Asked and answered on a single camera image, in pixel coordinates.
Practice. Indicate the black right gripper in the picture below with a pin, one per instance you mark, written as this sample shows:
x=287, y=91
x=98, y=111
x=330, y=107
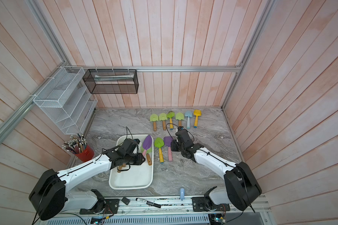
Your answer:
x=174, y=145

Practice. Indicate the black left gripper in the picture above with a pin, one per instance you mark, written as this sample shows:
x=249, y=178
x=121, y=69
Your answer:
x=139, y=161

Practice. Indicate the pink handled purple shovel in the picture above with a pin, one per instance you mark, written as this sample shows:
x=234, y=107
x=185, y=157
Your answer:
x=167, y=143

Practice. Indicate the light blue shovel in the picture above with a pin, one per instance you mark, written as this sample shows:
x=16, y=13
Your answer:
x=188, y=115

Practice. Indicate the bright green yellow-handled shovel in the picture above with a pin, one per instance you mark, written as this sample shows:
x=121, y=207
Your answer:
x=170, y=115

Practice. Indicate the yellow plastic shovel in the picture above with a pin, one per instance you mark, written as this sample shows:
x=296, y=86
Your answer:
x=197, y=114

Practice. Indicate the green shovel wooden handle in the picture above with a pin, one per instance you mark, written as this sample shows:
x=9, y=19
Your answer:
x=154, y=118
x=163, y=118

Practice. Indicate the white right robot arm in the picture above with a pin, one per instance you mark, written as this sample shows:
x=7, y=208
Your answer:
x=241, y=186

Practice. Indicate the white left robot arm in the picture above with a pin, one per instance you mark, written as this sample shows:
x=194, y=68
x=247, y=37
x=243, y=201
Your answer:
x=52, y=193

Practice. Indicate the white storage box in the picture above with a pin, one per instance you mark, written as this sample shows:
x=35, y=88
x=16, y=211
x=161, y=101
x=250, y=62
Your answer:
x=135, y=177

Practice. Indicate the red pencil cup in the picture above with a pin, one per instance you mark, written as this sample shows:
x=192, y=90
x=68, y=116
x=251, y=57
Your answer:
x=77, y=145

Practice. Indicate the small black block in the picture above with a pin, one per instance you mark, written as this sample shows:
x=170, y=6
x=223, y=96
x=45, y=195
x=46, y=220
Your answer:
x=125, y=200

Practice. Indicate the light blue small bottle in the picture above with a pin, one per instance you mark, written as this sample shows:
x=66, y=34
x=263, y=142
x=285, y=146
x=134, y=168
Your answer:
x=182, y=193

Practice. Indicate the black marker pen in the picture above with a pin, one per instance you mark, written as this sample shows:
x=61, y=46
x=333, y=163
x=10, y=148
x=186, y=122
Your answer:
x=148, y=202

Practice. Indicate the black mesh basket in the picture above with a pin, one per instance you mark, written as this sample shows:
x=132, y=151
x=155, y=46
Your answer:
x=111, y=81

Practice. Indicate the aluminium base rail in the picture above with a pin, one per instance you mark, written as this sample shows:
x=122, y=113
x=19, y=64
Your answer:
x=173, y=211

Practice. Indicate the white wire shelf rack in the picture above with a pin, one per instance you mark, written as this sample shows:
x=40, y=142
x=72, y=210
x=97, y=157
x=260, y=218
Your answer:
x=67, y=103

